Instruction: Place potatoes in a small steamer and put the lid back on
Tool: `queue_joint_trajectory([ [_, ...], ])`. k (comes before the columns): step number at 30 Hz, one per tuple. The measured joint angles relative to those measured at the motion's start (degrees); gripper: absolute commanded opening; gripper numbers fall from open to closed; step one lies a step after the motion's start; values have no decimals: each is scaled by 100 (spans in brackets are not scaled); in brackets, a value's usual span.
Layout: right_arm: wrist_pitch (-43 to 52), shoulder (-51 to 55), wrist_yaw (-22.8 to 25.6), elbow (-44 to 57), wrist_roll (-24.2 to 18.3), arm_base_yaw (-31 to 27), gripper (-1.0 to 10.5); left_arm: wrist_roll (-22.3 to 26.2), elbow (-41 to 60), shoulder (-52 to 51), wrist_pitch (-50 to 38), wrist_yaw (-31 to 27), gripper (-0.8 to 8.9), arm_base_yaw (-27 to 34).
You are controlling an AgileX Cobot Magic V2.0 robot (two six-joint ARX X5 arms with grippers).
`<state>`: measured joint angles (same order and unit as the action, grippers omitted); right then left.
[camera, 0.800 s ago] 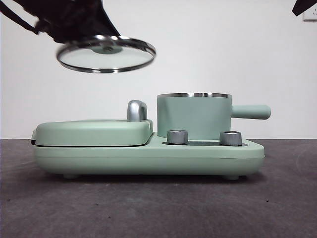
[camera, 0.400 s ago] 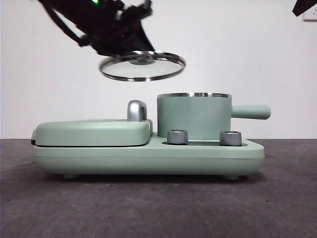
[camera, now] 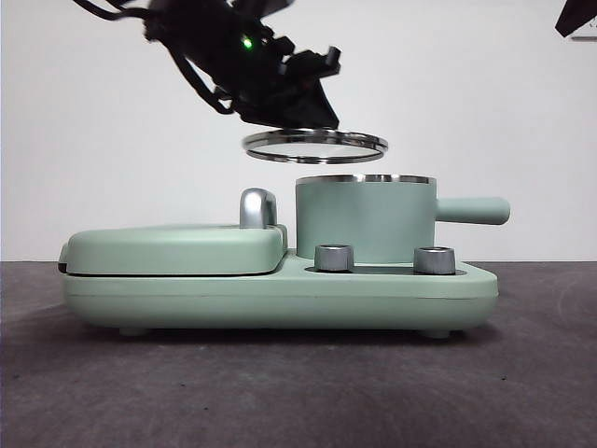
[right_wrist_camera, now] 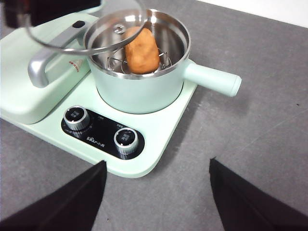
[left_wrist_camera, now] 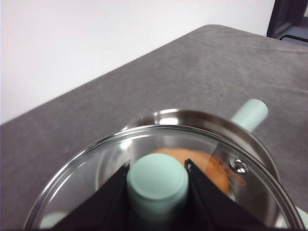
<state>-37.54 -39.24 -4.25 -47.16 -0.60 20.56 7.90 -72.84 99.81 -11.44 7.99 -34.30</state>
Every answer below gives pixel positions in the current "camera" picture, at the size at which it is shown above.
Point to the green breakfast machine base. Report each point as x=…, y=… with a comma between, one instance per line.
x=280, y=298

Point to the green grill cover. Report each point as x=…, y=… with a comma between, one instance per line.
x=177, y=249

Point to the white wall socket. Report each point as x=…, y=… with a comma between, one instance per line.
x=585, y=36

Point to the silver control knob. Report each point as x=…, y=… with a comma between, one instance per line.
x=434, y=260
x=334, y=257

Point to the glass pot lid green knob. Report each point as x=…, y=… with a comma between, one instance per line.
x=317, y=148

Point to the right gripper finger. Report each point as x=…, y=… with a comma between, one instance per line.
x=580, y=11

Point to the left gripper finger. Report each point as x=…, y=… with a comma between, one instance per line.
x=275, y=114
x=322, y=109

